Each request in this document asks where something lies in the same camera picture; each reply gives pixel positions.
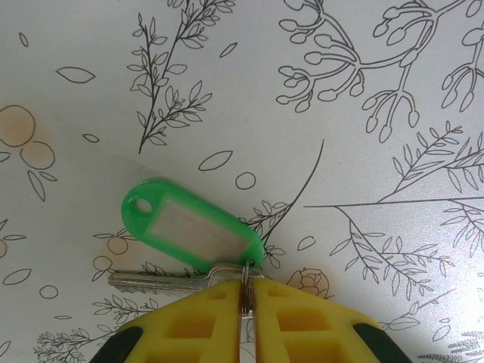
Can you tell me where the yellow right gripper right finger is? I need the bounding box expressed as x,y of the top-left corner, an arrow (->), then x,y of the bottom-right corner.
252,278 -> 402,363

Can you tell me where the green plastic key tag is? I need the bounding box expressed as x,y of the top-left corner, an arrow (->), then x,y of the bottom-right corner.
120,176 -> 264,272

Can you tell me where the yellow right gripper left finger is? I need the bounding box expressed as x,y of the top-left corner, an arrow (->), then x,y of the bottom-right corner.
88,280 -> 243,363

